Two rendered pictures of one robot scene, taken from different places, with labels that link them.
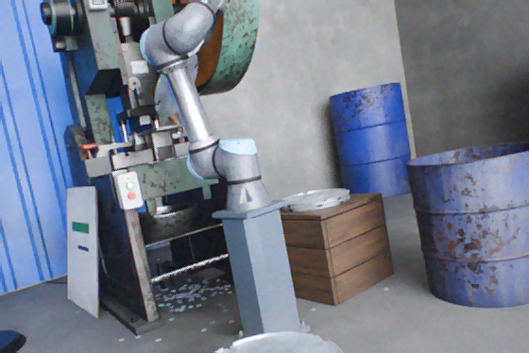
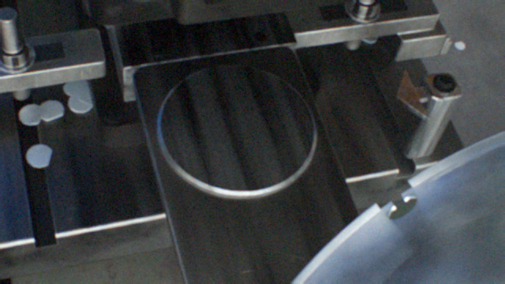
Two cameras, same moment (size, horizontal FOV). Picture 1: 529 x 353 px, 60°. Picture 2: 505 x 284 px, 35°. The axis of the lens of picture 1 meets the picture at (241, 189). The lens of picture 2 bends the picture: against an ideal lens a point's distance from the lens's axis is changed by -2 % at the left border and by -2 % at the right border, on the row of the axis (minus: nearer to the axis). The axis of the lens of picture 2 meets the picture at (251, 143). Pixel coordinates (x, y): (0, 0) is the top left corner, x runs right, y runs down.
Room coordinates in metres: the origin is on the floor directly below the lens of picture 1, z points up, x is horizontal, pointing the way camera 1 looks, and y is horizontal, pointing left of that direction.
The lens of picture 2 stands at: (1.68, 0.27, 1.30)
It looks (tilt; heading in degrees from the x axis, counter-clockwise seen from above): 55 degrees down; 6
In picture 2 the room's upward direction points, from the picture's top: 11 degrees clockwise
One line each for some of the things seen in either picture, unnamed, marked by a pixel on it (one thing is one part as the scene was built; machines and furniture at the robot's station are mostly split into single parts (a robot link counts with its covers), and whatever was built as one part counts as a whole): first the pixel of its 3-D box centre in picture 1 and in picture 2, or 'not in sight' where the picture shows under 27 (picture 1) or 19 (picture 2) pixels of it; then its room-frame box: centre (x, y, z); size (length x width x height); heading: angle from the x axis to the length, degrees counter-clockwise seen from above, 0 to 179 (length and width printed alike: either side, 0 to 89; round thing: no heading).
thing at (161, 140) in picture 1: (162, 142); (245, 220); (2.01, 0.30, 0.72); 0.25 x 0.14 x 0.14; 31
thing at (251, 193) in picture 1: (246, 192); not in sight; (1.51, -0.01, 0.50); 0.15 x 0.15 x 0.10
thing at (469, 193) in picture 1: (478, 221); not in sight; (1.58, -0.79, 0.24); 0.42 x 0.42 x 0.48
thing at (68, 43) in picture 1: (64, 19); not in sight; (2.05, 0.61, 1.31); 0.22 x 0.12 x 0.22; 31
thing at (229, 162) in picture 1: (238, 158); not in sight; (1.52, -0.01, 0.62); 0.13 x 0.12 x 0.14; 47
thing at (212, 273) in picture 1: (185, 270); not in sight; (2.04, 0.32, 0.14); 0.59 x 0.10 x 0.05; 31
